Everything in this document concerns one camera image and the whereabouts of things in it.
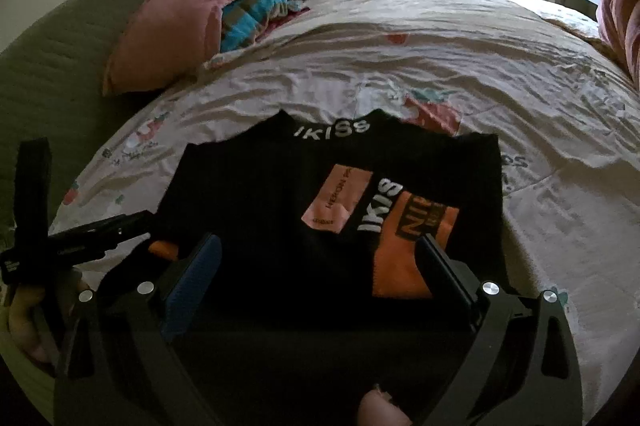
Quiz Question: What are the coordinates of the blue striped cloth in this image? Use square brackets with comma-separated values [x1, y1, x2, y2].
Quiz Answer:
[220, 0, 306, 52]

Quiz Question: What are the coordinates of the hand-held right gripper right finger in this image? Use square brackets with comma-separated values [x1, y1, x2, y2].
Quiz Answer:
[410, 233, 583, 426]

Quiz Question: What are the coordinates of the green quilted headboard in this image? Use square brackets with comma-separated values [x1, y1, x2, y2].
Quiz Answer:
[0, 0, 276, 252]

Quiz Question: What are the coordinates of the person's right hand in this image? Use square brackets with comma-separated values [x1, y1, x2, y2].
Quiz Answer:
[357, 385, 413, 426]

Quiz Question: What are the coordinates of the pink blanket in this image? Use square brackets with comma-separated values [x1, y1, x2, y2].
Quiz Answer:
[595, 0, 640, 90]

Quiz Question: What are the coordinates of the black sweater with orange patches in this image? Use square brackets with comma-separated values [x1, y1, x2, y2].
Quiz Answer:
[147, 109, 511, 426]

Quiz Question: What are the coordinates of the person's left hand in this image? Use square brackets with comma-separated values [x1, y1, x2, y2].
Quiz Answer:
[7, 273, 93, 364]

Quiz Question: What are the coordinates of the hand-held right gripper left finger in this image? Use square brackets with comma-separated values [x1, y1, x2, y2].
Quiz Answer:
[54, 233, 223, 426]

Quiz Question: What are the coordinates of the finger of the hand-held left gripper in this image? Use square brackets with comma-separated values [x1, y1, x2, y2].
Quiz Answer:
[47, 211, 153, 241]
[57, 231, 153, 263]

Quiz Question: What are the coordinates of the pink pillow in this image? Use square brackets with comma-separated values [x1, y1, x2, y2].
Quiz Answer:
[102, 0, 266, 97]

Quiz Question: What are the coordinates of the white strawberry print quilt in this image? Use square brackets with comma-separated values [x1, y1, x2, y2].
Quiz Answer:
[47, 0, 640, 426]

